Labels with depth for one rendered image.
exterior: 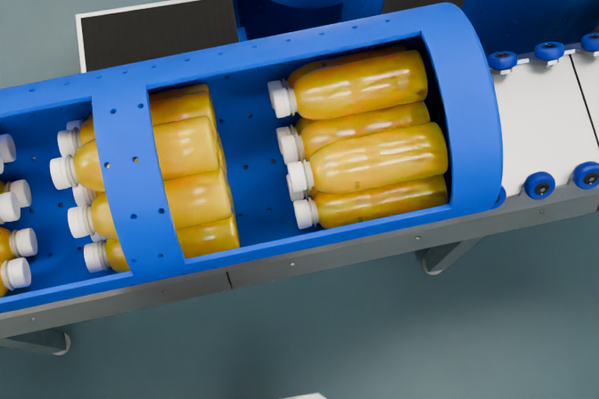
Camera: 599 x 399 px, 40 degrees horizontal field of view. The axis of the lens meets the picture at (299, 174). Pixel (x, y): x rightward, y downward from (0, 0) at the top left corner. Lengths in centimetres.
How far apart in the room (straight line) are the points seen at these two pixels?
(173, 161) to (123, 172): 7
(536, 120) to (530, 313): 98
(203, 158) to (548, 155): 56
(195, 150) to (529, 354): 139
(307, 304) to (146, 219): 122
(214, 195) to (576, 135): 59
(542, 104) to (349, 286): 97
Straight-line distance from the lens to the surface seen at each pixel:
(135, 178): 96
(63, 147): 110
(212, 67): 101
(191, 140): 100
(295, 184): 105
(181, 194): 103
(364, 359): 214
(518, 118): 132
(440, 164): 106
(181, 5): 224
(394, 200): 109
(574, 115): 135
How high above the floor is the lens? 214
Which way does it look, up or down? 75 degrees down
